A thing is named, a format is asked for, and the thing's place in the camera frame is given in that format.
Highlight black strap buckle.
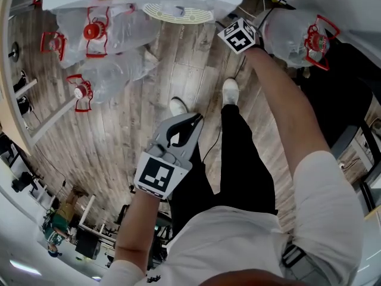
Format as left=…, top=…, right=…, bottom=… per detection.
left=281, top=242, right=308, bottom=268

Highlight thin black floor cable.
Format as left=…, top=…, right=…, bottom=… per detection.
left=201, top=129, right=223, bottom=164

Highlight white frame desk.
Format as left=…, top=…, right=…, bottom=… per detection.
left=0, top=0, right=79, bottom=158

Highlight black box case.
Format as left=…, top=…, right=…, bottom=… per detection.
left=74, top=227, right=101, bottom=261

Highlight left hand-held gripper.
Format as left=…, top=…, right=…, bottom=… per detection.
left=133, top=111, right=205, bottom=201

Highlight person's right forearm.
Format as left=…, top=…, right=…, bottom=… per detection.
left=243, top=47, right=332, bottom=164

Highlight person's black trousers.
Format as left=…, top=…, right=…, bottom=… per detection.
left=170, top=104, right=279, bottom=235

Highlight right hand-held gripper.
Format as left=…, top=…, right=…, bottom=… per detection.
left=217, top=17, right=265, bottom=55

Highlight person's white right shoe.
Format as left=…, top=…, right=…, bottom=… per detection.
left=221, top=78, right=240, bottom=107

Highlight person's left forearm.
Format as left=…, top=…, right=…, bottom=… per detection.
left=114, top=188, right=168, bottom=268

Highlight black power cable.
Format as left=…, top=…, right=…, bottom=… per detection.
left=257, top=0, right=299, bottom=31

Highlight person's white shoe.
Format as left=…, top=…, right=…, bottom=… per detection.
left=221, top=78, right=240, bottom=107
left=169, top=97, right=189, bottom=116

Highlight cream drip tray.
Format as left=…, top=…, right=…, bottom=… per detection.
left=142, top=1, right=216, bottom=25

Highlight person's white shirt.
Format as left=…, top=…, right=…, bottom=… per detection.
left=100, top=150, right=366, bottom=286

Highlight person's white left shoe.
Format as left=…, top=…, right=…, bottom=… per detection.
left=169, top=97, right=189, bottom=116

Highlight black office chair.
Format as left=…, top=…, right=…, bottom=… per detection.
left=296, top=36, right=374, bottom=149

